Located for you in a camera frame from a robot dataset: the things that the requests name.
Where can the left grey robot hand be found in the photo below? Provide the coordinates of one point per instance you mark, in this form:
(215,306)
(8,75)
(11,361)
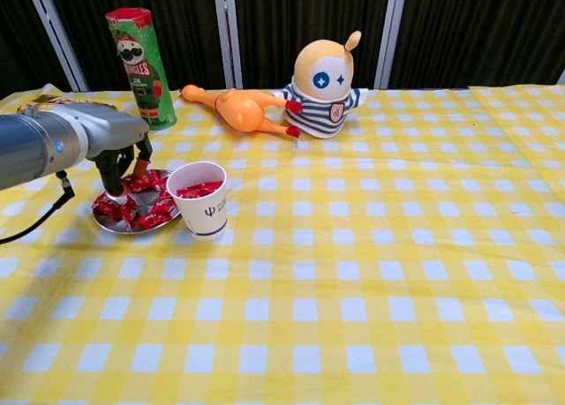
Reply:
(117,131)

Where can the red candy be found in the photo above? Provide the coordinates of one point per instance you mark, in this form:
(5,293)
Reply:
(187,193)
(150,182)
(165,202)
(154,220)
(129,213)
(105,208)
(209,185)

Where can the green red Pringles can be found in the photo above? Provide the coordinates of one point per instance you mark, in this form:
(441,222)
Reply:
(141,69)

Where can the gold foil snack packet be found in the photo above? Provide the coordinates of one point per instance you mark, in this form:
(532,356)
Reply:
(48,99)

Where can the round metal plate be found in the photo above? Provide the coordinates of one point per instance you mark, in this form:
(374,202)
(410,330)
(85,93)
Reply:
(145,201)

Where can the black pleated curtain panel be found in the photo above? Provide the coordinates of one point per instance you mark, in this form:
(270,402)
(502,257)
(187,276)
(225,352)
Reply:
(476,34)
(185,34)
(282,17)
(17,34)

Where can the white paper cup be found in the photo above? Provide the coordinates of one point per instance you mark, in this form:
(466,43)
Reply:
(207,215)

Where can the orange rubber chicken toy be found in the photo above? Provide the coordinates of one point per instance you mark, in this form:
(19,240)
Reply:
(240,111)

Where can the yellow plush striped sweater toy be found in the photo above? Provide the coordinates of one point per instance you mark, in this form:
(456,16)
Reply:
(318,109)

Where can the yellow white checkered tablecloth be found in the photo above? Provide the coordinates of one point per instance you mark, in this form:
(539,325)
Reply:
(353,268)

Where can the white frame post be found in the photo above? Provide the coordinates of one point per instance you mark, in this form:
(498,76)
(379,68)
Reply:
(390,34)
(227,34)
(53,25)
(562,77)

